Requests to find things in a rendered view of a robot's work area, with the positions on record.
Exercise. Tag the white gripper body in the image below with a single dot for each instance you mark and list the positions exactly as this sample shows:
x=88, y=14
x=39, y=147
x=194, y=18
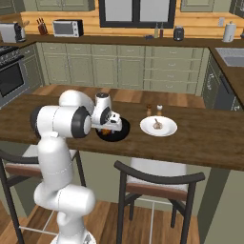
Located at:
x=109, y=126

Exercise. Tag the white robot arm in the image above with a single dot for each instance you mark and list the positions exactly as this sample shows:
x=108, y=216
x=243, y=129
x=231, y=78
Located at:
x=54, y=165

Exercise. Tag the orange chicken drumstick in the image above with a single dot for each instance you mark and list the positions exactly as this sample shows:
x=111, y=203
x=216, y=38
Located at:
x=106, y=130

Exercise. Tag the pale garlic bulb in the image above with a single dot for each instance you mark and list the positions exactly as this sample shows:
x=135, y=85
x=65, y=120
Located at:
x=157, y=125

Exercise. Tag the black round plate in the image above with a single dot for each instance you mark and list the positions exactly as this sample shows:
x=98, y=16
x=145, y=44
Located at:
x=122, y=132

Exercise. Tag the brown pepper shaker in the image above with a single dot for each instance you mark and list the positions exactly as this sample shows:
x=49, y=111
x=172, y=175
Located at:
x=148, y=111

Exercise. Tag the white-topped salt shaker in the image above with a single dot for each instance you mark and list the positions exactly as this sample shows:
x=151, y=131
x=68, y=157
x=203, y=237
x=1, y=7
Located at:
x=159, y=110

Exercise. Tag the white round plate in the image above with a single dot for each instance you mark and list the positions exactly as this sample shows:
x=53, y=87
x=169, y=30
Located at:
x=165, y=128

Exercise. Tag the green base cupboard run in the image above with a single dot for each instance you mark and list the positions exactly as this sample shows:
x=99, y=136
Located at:
x=127, y=66

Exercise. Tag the dark wooden bar stool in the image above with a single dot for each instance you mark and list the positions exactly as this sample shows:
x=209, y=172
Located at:
x=155, y=182
x=19, y=165

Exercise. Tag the green glass bottle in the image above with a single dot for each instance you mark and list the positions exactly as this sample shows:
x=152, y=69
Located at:
x=156, y=31

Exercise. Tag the silver toaster oven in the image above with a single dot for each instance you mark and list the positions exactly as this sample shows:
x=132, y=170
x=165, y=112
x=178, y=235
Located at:
x=67, y=28

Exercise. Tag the dark glass bottle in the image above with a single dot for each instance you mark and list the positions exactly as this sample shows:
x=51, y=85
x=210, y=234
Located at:
x=161, y=31

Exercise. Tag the green side cupboard run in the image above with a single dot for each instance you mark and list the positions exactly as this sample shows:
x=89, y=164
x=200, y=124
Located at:
x=209, y=84

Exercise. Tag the black oven with hob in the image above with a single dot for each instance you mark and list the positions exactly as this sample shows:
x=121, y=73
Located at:
x=11, y=74

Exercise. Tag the black-framed window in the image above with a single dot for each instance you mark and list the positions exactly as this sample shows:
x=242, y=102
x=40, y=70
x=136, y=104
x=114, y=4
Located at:
x=136, y=12

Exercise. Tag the dark dishwasher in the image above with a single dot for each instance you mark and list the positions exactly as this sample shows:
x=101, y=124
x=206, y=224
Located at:
x=224, y=93

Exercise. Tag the brown knife block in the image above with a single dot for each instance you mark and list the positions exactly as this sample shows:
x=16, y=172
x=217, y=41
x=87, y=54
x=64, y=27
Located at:
x=42, y=28

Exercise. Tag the grey coffee machine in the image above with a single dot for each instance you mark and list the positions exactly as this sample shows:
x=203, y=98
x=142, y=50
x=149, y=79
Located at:
x=11, y=32

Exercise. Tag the steel sink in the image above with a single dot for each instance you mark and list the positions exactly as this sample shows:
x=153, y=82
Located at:
x=232, y=56

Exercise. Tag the white paper towel roll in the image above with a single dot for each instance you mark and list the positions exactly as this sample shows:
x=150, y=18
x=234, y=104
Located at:
x=229, y=32

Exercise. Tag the green wall cupboards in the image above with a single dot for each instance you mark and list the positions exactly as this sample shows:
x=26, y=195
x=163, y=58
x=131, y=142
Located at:
x=206, y=4
x=63, y=4

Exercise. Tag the white wall socket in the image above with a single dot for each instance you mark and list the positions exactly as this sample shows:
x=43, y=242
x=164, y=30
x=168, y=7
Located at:
x=221, y=22

